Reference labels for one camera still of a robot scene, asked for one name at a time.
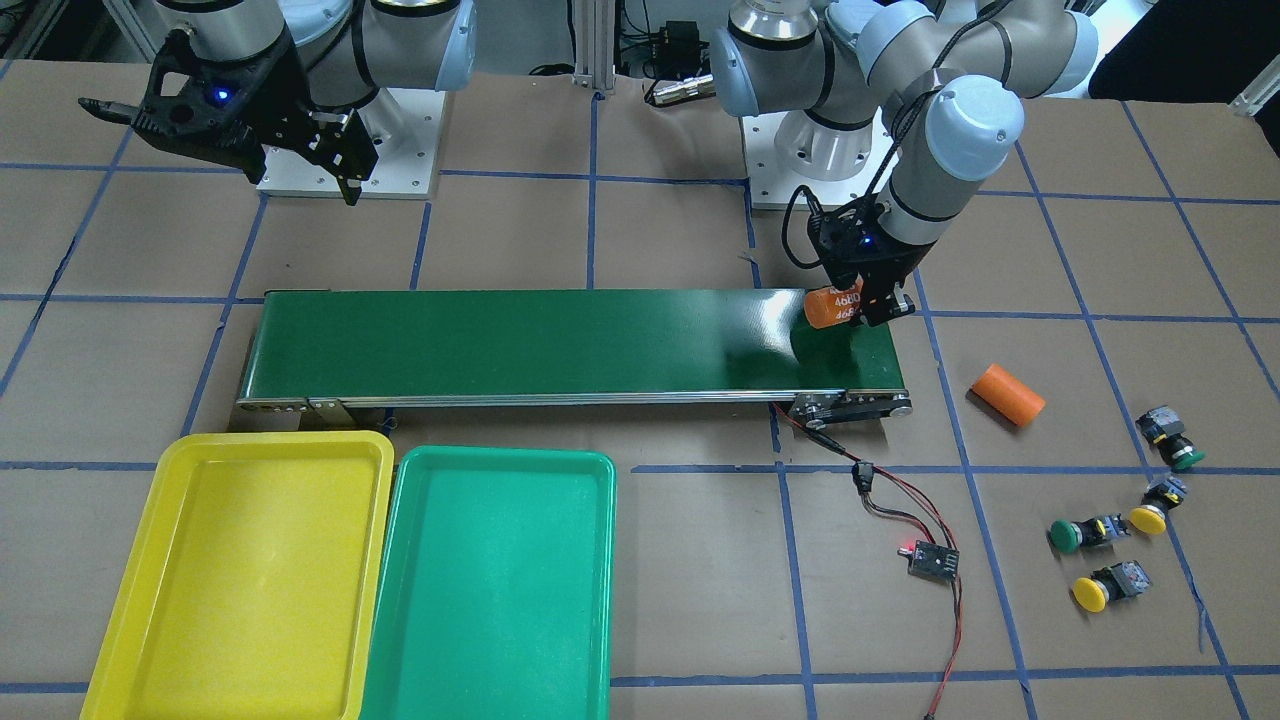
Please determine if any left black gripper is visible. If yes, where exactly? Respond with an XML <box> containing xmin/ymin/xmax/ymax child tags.
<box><xmin>806</xmin><ymin>195</ymin><xmax>936</xmax><ymax>327</ymax></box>

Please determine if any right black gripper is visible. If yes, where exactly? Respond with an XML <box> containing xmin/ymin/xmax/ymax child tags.
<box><xmin>78</xmin><ymin>29</ymin><xmax>379</xmax><ymax>206</ymax></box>

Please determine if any orange cylinder with 4680 print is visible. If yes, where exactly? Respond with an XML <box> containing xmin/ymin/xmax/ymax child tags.
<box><xmin>803</xmin><ymin>281</ymin><xmax>863</xmax><ymax>329</ymax></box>

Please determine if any plain orange cylinder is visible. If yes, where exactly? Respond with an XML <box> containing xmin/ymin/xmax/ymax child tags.
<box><xmin>970</xmin><ymin>363</ymin><xmax>1047</xmax><ymax>428</ymax></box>

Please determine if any green push button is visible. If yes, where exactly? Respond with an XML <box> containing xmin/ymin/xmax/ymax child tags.
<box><xmin>1047</xmin><ymin>514</ymin><xmax>1132</xmax><ymax>553</ymax></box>
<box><xmin>1135</xmin><ymin>405</ymin><xmax>1206</xmax><ymax>471</ymax></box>

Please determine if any yellow push button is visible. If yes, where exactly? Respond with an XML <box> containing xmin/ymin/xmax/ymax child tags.
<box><xmin>1126</xmin><ymin>475</ymin><xmax>1188</xmax><ymax>536</ymax></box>
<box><xmin>1070</xmin><ymin>561</ymin><xmax>1152</xmax><ymax>612</ymax></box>

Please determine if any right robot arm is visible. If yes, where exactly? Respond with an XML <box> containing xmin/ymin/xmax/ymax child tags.
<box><xmin>79</xmin><ymin>1</ymin><xmax>477</xmax><ymax>205</ymax></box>

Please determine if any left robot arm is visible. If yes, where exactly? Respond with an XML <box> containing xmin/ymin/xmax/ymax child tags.
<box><xmin>710</xmin><ymin>1</ymin><xmax>1100</xmax><ymax>328</ymax></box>

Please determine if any green conveyor belt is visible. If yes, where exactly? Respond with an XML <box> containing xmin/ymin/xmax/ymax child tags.
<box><xmin>237</xmin><ymin>290</ymin><xmax>913</xmax><ymax>428</ymax></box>

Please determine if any black sensor circuit board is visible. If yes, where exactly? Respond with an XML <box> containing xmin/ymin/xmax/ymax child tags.
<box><xmin>897</xmin><ymin>539</ymin><xmax>960</xmax><ymax>583</ymax></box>

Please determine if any black power adapter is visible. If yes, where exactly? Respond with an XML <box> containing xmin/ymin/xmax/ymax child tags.
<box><xmin>653</xmin><ymin>20</ymin><xmax>701</xmax><ymax>78</ymax></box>

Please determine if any yellow plastic tray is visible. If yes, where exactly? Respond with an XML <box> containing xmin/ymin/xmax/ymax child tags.
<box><xmin>81</xmin><ymin>430</ymin><xmax>394</xmax><ymax>719</ymax></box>

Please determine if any green plastic tray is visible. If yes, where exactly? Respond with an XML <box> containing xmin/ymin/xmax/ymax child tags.
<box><xmin>360</xmin><ymin>446</ymin><xmax>616</xmax><ymax>719</ymax></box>

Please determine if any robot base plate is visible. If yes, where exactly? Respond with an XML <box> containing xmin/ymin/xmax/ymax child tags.
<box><xmin>740</xmin><ymin>110</ymin><xmax>892</xmax><ymax>211</ymax></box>
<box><xmin>257</xmin><ymin>88</ymin><xmax>451</xmax><ymax>201</ymax></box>

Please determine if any red black wire cable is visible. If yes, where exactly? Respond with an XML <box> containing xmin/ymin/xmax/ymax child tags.
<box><xmin>768</xmin><ymin>401</ymin><xmax>966</xmax><ymax>720</ymax></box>

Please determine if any silver cable connector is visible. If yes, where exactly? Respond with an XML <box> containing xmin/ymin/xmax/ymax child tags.
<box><xmin>643</xmin><ymin>74</ymin><xmax>716</xmax><ymax>108</ymax></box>

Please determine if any aluminium frame post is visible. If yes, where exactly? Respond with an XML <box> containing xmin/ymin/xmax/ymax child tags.
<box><xmin>568</xmin><ymin>0</ymin><xmax>620</xmax><ymax>97</ymax></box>

